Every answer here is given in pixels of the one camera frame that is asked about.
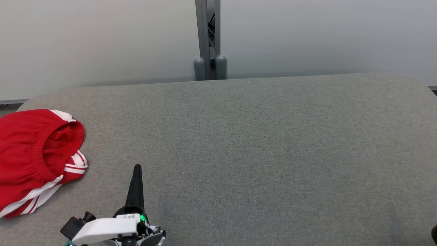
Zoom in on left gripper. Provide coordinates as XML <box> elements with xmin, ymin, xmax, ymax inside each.
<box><xmin>114</xmin><ymin>164</ymin><xmax>167</xmax><ymax>246</ymax></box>

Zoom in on red shorts with white stripes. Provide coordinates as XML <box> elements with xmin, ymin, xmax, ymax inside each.
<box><xmin>0</xmin><ymin>109</ymin><xmax>88</xmax><ymax>219</ymax></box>

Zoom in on grey metal partition post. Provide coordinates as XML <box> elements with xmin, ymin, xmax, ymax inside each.
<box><xmin>194</xmin><ymin>0</ymin><xmax>227</xmax><ymax>81</ymax></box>

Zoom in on black cables inside partition post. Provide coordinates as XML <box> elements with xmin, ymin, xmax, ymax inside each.
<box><xmin>207</xmin><ymin>13</ymin><xmax>216</xmax><ymax>48</ymax></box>

